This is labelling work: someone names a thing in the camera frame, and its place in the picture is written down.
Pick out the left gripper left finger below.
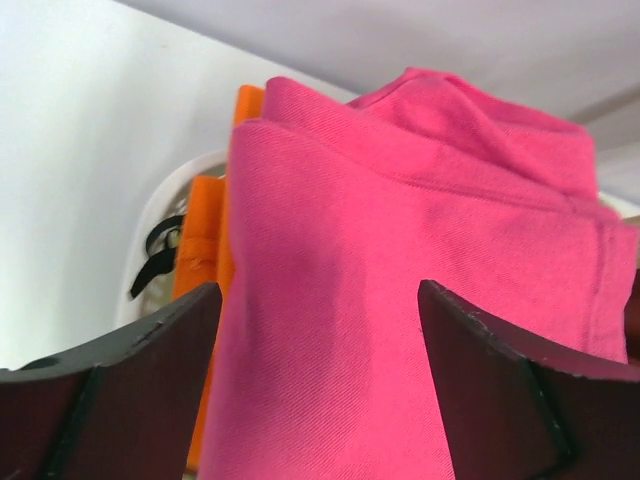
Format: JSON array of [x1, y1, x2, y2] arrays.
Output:
[[1, 283, 222, 480]]

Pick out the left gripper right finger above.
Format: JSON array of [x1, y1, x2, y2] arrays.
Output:
[[418, 280, 639, 479]]

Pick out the pink trousers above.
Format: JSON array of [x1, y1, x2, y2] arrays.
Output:
[[199, 69, 638, 479]]

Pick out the white laundry basket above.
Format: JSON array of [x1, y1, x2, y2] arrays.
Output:
[[114, 150, 227, 328]]

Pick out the orange folded cloth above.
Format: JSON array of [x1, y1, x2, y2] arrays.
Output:
[[172, 85, 264, 472]]

